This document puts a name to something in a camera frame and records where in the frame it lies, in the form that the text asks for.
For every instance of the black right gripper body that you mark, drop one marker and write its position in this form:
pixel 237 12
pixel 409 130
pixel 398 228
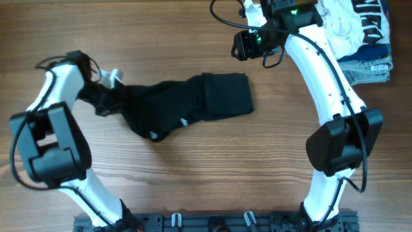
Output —
pixel 258 43

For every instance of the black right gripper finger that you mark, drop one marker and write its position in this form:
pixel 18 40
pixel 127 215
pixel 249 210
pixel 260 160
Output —
pixel 238 41
pixel 238 53

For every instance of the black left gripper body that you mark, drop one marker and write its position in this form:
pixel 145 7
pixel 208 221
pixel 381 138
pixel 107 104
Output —
pixel 107 100

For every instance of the black t-shirt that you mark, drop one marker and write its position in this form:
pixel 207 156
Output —
pixel 152 112

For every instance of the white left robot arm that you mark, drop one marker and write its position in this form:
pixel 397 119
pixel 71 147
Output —
pixel 48 150

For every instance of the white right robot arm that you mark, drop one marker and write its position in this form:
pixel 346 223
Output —
pixel 348 129

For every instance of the white printed folded shirt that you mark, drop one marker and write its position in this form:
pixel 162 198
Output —
pixel 350 24

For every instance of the navy blue folded garment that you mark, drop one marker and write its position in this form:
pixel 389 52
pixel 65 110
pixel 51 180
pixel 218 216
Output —
pixel 368 52

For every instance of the grey folded garment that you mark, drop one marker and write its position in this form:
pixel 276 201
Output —
pixel 367 72

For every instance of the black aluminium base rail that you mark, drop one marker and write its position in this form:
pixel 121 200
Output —
pixel 276 221

